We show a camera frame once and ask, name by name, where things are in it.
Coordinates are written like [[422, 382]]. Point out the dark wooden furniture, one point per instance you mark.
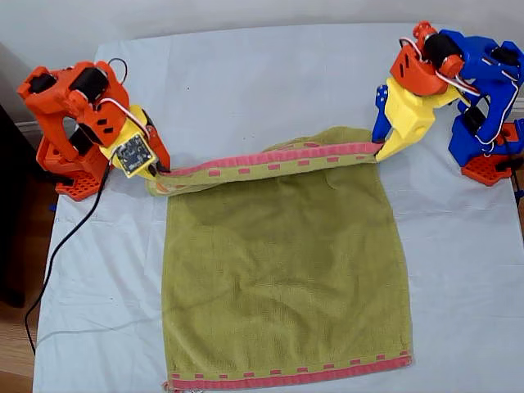
[[10, 204]]

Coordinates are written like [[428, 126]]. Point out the camera board on red arm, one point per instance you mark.
[[134, 157]]

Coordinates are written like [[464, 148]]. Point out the white tablecloth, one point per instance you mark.
[[102, 286]]

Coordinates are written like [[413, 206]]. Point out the green towel with pink borders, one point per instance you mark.
[[282, 266]]

